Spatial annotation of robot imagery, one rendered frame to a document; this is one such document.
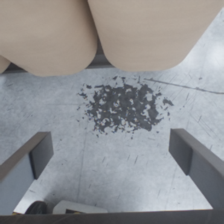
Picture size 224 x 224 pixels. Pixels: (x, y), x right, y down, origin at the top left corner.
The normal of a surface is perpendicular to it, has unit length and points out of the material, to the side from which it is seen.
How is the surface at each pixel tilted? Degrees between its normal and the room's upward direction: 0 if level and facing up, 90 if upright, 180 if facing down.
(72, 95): 0
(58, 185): 0
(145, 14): 90
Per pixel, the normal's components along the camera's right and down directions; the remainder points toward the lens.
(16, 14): 0.25, 0.96
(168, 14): 0.00, 0.99
